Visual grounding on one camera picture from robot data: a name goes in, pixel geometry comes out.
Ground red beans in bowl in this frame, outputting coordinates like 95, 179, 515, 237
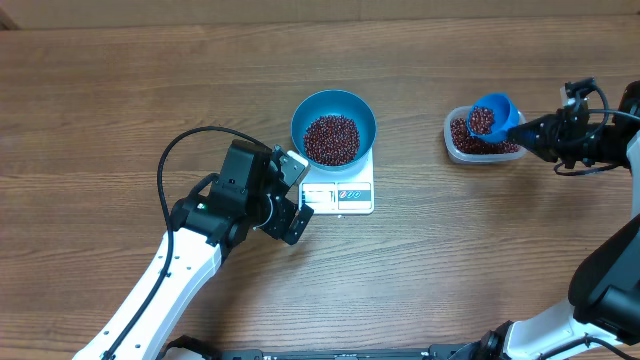
303, 115, 360, 166

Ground teal metal bowl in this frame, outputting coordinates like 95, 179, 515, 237
291, 89, 377, 171

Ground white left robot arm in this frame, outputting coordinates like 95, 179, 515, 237
75, 140, 313, 360

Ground clear plastic container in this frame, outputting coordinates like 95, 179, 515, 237
444, 106, 527, 165

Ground red beans in container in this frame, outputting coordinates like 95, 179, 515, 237
450, 118, 520, 155

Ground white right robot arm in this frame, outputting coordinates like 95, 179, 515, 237
426, 78, 639, 359

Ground white digital kitchen scale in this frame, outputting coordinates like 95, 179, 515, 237
299, 150, 375, 216

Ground blue plastic measuring scoop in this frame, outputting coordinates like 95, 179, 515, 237
466, 93, 520, 143

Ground red beans in scoop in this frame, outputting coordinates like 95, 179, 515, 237
469, 106, 495, 135

